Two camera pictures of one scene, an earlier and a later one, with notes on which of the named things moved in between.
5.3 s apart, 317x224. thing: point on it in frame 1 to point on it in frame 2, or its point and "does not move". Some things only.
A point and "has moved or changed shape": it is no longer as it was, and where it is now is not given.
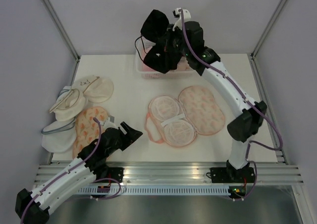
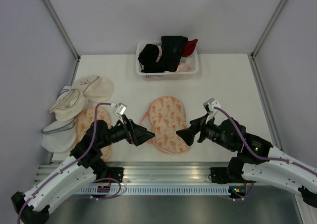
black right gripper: x=177 y=30 to x=196 y=125
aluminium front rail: x=186 y=173 does not move
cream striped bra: x=95 y=89 does not move
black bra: x=164 y=55 has moved or changed shape
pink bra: x=142 y=67 to x=185 y=65
